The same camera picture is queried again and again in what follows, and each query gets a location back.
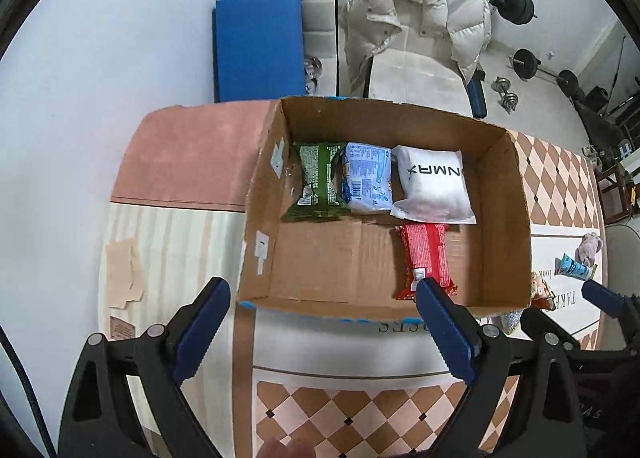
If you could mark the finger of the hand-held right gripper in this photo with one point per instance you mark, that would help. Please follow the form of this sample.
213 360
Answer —
602 297
542 324

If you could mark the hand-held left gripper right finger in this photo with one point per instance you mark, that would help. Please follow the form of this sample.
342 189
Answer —
445 333

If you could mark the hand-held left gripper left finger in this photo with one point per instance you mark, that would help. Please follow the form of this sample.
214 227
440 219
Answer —
200 333

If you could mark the red snack packet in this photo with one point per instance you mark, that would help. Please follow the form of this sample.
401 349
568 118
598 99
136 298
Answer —
425 253

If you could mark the brown cardboard box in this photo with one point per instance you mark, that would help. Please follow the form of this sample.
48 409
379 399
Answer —
340 258

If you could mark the white soft packet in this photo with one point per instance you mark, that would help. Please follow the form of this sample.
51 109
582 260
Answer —
435 188

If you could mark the person's left hand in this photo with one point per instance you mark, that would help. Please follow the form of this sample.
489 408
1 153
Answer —
285 449

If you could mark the orange printed packet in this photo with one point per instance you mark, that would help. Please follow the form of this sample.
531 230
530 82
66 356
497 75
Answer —
542 293

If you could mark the shiny silver packet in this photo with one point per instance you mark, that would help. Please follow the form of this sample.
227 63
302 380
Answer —
509 323

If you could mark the light blue tube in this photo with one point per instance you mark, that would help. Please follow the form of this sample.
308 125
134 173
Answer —
575 267

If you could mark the pink plush toy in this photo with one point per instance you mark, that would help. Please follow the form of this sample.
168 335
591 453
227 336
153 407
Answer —
590 245

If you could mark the small brown label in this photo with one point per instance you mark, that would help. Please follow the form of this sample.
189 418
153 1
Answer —
122 328

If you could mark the beige paper pieces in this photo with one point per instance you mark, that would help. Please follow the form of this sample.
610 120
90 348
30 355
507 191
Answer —
122 273

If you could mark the wooden stool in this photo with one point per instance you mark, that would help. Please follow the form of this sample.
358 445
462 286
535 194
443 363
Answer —
615 190

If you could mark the checkered printed tablecloth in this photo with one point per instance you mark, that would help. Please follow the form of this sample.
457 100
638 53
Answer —
350 403

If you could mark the white sneakers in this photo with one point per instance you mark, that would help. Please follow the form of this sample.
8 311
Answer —
595 154

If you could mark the light blue snack packet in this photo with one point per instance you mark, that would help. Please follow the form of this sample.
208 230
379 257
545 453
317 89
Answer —
367 173

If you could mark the black exercise equipment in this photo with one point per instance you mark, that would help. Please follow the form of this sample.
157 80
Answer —
605 108

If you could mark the green snack packet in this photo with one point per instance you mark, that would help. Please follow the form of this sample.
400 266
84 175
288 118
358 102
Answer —
317 178

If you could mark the chrome dumbbell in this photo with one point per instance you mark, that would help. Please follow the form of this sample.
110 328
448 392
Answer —
500 86
312 72
511 102

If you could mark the blue bench pad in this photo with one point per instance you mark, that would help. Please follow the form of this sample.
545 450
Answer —
477 95

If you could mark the barbell with black plates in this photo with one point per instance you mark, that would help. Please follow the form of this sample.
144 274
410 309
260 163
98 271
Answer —
525 63

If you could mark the blue foam mat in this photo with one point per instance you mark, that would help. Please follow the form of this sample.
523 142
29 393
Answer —
257 48

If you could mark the large black weight plate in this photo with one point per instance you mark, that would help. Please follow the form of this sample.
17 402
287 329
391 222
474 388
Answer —
520 3

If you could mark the white puffer jacket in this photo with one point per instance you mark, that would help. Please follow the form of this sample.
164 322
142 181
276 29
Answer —
415 13

